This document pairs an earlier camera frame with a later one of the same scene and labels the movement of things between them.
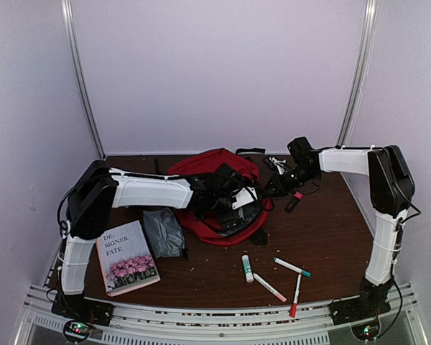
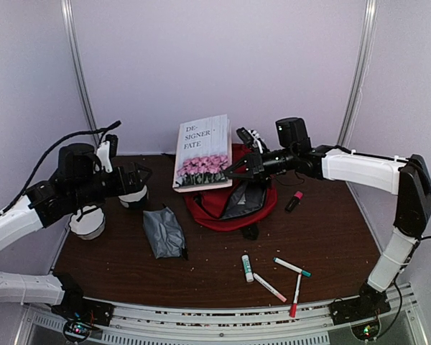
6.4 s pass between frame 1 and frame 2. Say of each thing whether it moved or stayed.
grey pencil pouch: stayed
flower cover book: moved
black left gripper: moved
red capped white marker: stayed
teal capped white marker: stayed
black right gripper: moved
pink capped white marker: stayed
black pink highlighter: stayed
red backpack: moved
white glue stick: stayed
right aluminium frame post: stayed
